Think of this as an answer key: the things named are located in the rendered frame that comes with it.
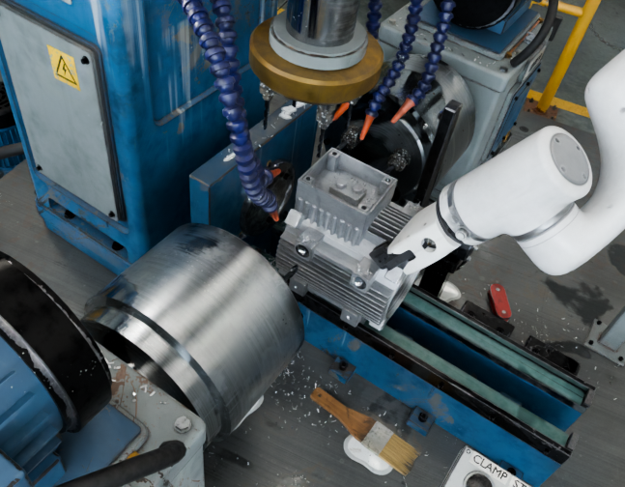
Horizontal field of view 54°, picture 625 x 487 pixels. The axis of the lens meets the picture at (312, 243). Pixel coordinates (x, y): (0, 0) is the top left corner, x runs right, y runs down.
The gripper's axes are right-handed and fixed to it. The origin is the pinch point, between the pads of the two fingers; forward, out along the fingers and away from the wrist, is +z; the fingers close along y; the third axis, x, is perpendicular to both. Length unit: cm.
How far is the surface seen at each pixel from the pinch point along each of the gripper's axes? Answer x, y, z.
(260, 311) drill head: 7.6, -21.3, 0.8
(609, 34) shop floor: -49, 360, 99
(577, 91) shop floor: -52, 276, 97
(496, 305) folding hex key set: -28.7, 28.2, 16.2
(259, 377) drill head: 1.4, -25.8, 4.2
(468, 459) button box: -21.3, -19.3, -9.0
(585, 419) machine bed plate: -50, 16, 6
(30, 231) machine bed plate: 43, -14, 60
